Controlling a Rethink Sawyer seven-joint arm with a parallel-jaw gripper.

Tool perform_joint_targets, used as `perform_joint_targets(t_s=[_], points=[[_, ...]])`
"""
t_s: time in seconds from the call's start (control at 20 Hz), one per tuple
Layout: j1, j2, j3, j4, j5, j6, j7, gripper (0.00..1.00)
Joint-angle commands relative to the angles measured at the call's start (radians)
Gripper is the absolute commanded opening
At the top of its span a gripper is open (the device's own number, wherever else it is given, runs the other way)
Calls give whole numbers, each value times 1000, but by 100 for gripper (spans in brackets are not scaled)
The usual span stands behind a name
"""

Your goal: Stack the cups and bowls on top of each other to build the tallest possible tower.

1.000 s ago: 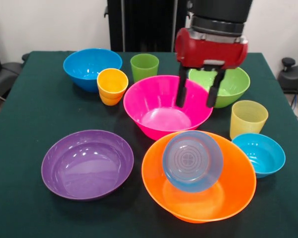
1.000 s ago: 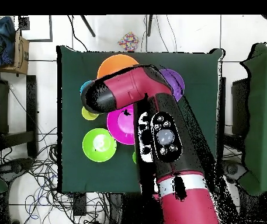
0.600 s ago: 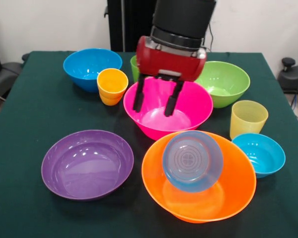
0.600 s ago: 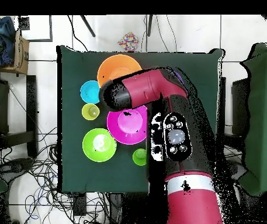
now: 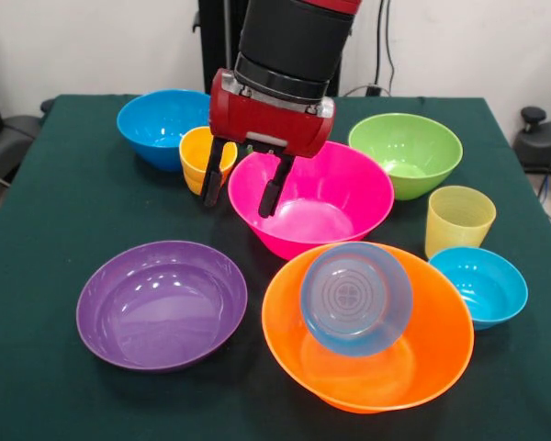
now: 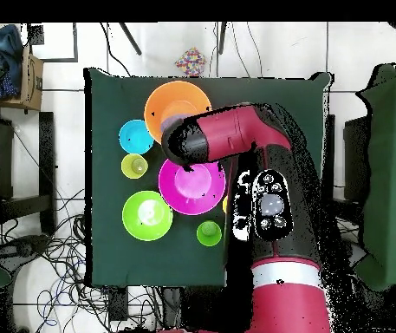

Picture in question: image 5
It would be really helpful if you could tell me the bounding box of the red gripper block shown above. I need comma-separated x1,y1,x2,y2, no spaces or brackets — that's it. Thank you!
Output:
200,68,336,220

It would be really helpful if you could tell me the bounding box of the translucent blue ribbed bowl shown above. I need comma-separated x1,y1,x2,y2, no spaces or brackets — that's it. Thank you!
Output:
300,242,415,358

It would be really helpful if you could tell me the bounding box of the yellow-orange plastic cup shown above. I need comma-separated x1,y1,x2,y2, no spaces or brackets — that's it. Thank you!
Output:
178,126,239,183
183,170,226,198

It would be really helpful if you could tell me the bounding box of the large pink plastic bowl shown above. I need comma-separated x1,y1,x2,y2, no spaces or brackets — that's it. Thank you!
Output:
228,140,396,262

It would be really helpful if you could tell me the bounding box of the large blue plastic bowl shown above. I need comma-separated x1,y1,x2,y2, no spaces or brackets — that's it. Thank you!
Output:
116,88,215,173

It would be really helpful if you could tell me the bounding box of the purple plastic bowl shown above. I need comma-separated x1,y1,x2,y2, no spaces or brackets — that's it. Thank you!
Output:
75,240,249,373

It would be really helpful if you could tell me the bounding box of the green plastic bowl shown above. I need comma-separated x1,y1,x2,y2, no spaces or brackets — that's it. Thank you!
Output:
347,113,464,201

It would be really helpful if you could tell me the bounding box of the dark green tablecloth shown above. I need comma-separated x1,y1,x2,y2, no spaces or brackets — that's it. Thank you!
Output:
0,94,551,441

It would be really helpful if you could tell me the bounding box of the translucent yellow plastic cup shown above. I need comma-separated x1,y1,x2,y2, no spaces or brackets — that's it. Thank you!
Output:
424,185,497,259

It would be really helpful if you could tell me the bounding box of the black office chair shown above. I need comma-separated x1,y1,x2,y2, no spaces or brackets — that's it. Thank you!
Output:
0,98,56,187

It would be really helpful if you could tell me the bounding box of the large orange plastic bowl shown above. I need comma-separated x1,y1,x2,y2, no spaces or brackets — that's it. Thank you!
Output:
261,241,476,414

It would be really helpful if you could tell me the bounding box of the small cyan plastic bowl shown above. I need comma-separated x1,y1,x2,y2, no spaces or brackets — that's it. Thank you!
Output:
427,246,529,331

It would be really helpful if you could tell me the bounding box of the black swivel chair base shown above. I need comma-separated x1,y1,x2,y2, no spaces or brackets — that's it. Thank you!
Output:
513,106,551,206

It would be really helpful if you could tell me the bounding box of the black hanging cable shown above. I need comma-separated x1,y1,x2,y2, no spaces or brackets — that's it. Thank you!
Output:
342,0,397,97

